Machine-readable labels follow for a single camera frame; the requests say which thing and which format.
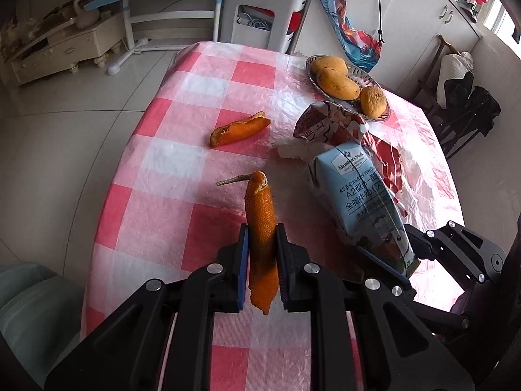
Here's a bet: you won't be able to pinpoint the blue milk carton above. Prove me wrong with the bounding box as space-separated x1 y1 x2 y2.
306 140 421 281

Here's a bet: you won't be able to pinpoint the black folding chair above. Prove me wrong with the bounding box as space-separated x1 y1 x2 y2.
431 71 501 159

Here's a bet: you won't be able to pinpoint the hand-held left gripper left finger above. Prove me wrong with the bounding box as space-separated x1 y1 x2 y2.
45 223 251 391

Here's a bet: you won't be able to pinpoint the yellow mango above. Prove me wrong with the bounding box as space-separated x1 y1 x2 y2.
360 85 387 117
310 56 348 75
317 68 361 99

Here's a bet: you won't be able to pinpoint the white stuffed bag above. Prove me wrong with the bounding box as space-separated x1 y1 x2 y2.
436 51 475 107

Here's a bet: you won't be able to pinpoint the grey shoes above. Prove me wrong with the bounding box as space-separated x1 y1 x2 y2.
444 0 479 23

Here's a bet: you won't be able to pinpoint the short orange peel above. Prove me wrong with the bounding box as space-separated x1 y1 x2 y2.
209 111 271 148

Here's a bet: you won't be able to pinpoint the wooden chair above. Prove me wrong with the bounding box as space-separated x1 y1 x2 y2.
413 35 460 115

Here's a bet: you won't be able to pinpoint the colourful printed bag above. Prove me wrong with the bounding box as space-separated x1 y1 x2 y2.
311 0 383 73

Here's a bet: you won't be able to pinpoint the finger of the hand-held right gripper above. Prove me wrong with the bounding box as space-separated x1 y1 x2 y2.
356 246 473 337
403 220 507 285

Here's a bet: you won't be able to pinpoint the pale green chair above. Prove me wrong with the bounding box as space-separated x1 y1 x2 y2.
0 263 86 375

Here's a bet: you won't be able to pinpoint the pink kettlebell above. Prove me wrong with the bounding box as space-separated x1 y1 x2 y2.
73 0 100 30

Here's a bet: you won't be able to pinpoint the white cable bundle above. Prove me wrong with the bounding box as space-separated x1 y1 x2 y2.
238 12 271 31

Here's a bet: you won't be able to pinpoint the cream television stand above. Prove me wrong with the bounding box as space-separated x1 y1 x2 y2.
0 10 127 86

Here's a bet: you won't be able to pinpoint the glass fruit bowl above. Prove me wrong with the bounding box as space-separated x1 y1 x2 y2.
306 55 391 123

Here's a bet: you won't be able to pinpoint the long orange peel with stem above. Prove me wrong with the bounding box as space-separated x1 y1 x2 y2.
217 171 280 316

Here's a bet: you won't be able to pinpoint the red and white printed package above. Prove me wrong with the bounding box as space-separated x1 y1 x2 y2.
293 103 408 216

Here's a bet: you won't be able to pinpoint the window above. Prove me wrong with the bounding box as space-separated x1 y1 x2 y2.
480 0 521 45

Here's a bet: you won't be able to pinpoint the black strap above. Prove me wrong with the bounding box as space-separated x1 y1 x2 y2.
375 0 386 45

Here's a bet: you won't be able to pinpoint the white cabinet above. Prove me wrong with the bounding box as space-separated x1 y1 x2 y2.
293 0 483 102

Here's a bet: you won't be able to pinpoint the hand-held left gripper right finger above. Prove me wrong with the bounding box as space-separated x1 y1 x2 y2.
276 223 476 391

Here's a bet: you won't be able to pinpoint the pink white checkered tablecloth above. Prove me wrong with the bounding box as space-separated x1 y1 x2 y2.
81 41 467 391

